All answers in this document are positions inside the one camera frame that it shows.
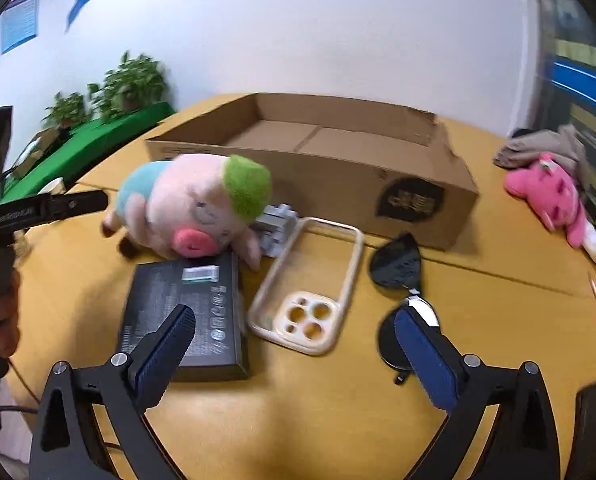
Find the small cardboard box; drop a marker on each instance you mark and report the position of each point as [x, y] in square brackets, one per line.
[38, 147]

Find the crumpled grey cloth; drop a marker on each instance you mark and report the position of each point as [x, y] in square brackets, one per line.
[533, 145]

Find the black chair back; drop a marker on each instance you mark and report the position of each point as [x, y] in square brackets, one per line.
[592, 430]

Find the large potted plant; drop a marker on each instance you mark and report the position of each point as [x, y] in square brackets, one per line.
[133, 80]

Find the grey plastic block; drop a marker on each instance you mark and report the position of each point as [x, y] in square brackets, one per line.
[278, 225]

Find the person's left hand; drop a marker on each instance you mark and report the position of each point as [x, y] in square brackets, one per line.
[7, 310]

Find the small potted plant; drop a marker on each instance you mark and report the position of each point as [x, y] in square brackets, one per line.
[68, 110]

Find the black sunglasses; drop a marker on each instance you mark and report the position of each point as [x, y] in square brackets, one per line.
[395, 265]

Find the white round cup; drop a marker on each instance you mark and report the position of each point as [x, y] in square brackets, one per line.
[53, 186]

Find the pink pig plush toy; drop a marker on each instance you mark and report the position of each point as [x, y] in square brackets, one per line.
[178, 195]

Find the blue framed wall poster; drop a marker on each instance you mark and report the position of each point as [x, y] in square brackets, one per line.
[20, 22]

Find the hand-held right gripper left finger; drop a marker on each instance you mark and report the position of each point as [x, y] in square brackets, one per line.
[165, 350]

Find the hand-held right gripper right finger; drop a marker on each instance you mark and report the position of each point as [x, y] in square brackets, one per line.
[423, 355]

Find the green table cover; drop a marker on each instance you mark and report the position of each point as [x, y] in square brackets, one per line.
[103, 140]

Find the clear cream phone case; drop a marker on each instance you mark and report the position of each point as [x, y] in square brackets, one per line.
[305, 265]

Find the black product box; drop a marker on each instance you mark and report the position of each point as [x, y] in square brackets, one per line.
[168, 280]

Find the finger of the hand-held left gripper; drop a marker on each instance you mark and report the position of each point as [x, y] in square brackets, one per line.
[73, 204]

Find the glass door with blue stripe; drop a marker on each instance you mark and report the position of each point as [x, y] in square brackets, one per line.
[578, 75]

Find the bright pink plush toy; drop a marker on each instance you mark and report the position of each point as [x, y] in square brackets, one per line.
[543, 185]

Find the person's light clothing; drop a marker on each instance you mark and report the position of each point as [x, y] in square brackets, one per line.
[10, 435]

